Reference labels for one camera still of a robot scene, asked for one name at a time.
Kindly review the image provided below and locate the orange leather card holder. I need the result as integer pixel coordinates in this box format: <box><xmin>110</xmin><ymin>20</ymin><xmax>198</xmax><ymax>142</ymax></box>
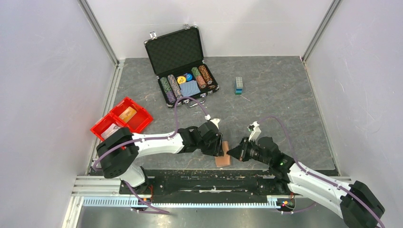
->
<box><xmin>215</xmin><ymin>141</ymin><xmax>230</xmax><ymax>168</ymax></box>

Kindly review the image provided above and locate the green purple chip stack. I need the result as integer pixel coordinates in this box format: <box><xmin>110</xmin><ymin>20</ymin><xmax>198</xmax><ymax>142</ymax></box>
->
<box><xmin>160</xmin><ymin>77</ymin><xmax>176</xmax><ymax>104</ymax></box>

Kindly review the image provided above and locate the red bin far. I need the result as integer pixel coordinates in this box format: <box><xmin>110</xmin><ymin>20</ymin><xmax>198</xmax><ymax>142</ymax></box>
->
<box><xmin>109</xmin><ymin>97</ymin><xmax>154</xmax><ymax>133</ymax></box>

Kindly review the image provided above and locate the grey blue toy brick stack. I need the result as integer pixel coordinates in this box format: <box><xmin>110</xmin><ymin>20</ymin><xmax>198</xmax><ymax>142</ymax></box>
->
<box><xmin>234</xmin><ymin>76</ymin><xmax>243</xmax><ymax>95</ymax></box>

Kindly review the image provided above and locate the white card in bin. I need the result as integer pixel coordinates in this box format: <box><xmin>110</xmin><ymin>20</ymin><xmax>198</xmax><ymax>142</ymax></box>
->
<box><xmin>101</xmin><ymin>123</ymin><xmax>120</xmax><ymax>140</ymax></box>

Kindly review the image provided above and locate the gold card in bin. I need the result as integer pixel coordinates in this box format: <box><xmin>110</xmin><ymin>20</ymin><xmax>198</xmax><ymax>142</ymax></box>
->
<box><xmin>119</xmin><ymin>106</ymin><xmax>137</xmax><ymax>123</ymax></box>

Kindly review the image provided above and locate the left aluminium frame post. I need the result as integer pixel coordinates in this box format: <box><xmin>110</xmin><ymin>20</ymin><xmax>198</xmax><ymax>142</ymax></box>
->
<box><xmin>78</xmin><ymin>0</ymin><xmax>119</xmax><ymax>66</ymax></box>

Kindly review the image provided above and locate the aluminium slotted cable duct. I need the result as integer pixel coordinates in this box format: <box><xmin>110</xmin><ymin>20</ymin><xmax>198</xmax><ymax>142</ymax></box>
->
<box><xmin>82</xmin><ymin>195</ymin><xmax>278</xmax><ymax>209</ymax></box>

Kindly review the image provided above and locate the pink grey chip stack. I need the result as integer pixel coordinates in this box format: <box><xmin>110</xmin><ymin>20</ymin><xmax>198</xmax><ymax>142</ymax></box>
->
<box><xmin>167</xmin><ymin>75</ymin><xmax>183</xmax><ymax>99</ymax></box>

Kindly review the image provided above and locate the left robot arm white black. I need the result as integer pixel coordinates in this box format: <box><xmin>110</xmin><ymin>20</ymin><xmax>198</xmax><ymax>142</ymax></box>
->
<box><xmin>94</xmin><ymin>118</ymin><xmax>222</xmax><ymax>194</ymax></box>

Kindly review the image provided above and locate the yellow dealer chip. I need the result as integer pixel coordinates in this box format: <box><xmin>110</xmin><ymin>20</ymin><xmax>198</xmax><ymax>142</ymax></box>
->
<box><xmin>176</xmin><ymin>76</ymin><xmax>187</xmax><ymax>85</ymax></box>

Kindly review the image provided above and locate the green red chip stack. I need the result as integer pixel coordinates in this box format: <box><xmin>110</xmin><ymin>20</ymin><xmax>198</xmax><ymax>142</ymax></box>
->
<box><xmin>191</xmin><ymin>67</ymin><xmax>207</xmax><ymax>89</ymax></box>

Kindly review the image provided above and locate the right aluminium frame post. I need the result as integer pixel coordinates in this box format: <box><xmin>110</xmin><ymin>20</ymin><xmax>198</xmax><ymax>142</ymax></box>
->
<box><xmin>301</xmin><ymin>0</ymin><xmax>343</xmax><ymax>64</ymax></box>

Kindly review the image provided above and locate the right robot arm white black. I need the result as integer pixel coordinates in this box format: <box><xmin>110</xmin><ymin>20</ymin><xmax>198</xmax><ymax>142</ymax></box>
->
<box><xmin>228</xmin><ymin>137</ymin><xmax>385</xmax><ymax>228</ymax></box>

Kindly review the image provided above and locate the black poker chip case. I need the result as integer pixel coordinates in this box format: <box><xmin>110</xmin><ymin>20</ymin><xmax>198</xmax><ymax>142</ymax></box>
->
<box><xmin>144</xmin><ymin>24</ymin><xmax>220</xmax><ymax>108</ymax></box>

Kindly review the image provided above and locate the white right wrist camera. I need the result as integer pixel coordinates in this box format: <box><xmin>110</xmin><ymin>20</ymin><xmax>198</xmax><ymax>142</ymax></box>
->
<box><xmin>248</xmin><ymin>121</ymin><xmax>261</xmax><ymax>142</ymax></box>

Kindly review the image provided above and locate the aluminium frame post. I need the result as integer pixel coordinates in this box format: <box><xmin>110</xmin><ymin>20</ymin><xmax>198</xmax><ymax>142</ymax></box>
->
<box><xmin>78</xmin><ymin>0</ymin><xmax>119</xmax><ymax>66</ymax></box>
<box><xmin>301</xmin><ymin>0</ymin><xmax>343</xmax><ymax>64</ymax></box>

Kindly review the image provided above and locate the brown orange chip stack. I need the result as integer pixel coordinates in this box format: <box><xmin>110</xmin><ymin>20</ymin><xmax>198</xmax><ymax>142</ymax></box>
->
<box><xmin>198</xmin><ymin>65</ymin><xmax>212</xmax><ymax>85</ymax></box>

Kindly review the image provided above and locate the blue playing card deck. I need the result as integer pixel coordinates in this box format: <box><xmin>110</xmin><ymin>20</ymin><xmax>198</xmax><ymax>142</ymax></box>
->
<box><xmin>179</xmin><ymin>80</ymin><xmax>201</xmax><ymax>97</ymax></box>

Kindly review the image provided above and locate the blue dealer chip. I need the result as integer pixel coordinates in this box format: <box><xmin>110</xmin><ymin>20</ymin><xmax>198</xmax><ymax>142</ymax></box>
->
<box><xmin>183</xmin><ymin>73</ymin><xmax>193</xmax><ymax>82</ymax></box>

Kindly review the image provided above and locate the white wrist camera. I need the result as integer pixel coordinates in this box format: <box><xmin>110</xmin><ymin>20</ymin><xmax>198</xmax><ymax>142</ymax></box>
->
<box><xmin>204</xmin><ymin>114</ymin><xmax>221</xmax><ymax>129</ymax></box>
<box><xmin>248</xmin><ymin>121</ymin><xmax>261</xmax><ymax>142</ymax></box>

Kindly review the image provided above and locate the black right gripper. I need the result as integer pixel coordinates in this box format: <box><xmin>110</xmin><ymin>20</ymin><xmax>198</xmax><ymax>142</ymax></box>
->
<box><xmin>226</xmin><ymin>137</ymin><xmax>271</xmax><ymax>165</ymax></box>

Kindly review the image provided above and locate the red bin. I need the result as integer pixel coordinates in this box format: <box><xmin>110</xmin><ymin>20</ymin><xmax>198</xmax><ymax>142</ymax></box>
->
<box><xmin>109</xmin><ymin>97</ymin><xmax>154</xmax><ymax>133</ymax></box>
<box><xmin>90</xmin><ymin>114</ymin><xmax>133</xmax><ymax>141</ymax></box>

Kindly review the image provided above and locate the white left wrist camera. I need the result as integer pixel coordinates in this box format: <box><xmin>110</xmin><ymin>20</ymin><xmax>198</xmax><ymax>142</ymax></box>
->
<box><xmin>204</xmin><ymin>114</ymin><xmax>221</xmax><ymax>129</ymax></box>

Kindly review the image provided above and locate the red bin near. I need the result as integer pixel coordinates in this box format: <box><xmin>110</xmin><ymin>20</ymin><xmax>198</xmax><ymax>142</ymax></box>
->
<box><xmin>90</xmin><ymin>114</ymin><xmax>133</xmax><ymax>141</ymax></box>

